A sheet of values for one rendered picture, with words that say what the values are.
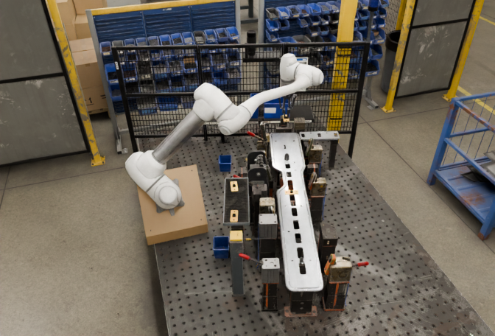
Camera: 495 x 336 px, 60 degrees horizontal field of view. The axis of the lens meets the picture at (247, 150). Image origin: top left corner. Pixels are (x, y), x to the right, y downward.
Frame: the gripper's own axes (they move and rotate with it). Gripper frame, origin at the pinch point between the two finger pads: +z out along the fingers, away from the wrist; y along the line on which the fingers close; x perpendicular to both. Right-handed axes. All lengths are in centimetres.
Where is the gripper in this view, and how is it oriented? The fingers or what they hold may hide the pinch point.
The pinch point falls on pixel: (286, 113)
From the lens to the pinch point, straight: 288.6
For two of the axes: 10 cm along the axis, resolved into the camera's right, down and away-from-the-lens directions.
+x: -0.2, -5.8, 8.1
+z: 0.1, 8.1, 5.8
